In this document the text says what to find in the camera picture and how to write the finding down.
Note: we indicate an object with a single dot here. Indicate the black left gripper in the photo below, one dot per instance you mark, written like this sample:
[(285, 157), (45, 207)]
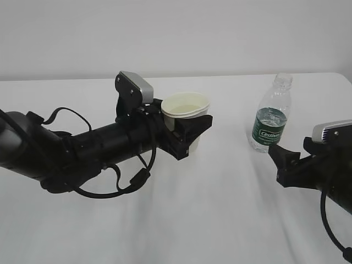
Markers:
[(188, 130)]

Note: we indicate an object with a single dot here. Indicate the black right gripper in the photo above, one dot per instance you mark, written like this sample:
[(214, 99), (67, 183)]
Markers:
[(331, 161)]

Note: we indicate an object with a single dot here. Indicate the white paper cup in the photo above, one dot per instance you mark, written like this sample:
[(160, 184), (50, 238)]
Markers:
[(184, 105)]

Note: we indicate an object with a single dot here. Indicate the clear water bottle green label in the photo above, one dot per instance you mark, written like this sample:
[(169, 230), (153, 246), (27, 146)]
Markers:
[(272, 114)]

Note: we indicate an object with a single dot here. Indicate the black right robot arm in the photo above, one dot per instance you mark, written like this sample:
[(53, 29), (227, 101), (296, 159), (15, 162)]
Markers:
[(342, 196)]

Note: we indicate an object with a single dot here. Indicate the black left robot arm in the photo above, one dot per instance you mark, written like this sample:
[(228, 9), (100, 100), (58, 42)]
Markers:
[(62, 162)]

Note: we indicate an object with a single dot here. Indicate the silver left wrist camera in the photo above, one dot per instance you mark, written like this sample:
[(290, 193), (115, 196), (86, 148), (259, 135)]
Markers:
[(134, 93)]

